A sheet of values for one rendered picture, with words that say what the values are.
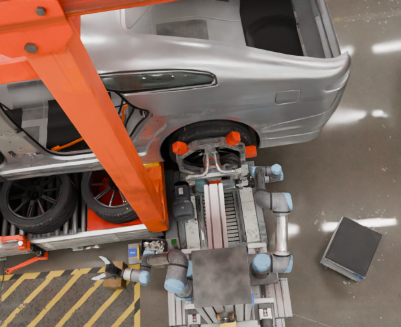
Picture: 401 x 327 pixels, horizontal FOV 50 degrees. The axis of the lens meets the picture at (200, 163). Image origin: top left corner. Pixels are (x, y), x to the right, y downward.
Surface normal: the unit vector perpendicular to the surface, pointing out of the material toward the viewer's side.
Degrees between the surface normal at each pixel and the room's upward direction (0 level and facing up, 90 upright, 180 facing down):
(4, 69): 90
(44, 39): 90
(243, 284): 0
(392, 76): 0
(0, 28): 90
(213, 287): 0
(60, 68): 90
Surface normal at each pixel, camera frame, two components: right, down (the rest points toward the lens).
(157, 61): 0.06, 0.22
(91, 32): 0.05, -0.26
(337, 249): -0.09, -0.42
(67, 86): 0.11, 0.90
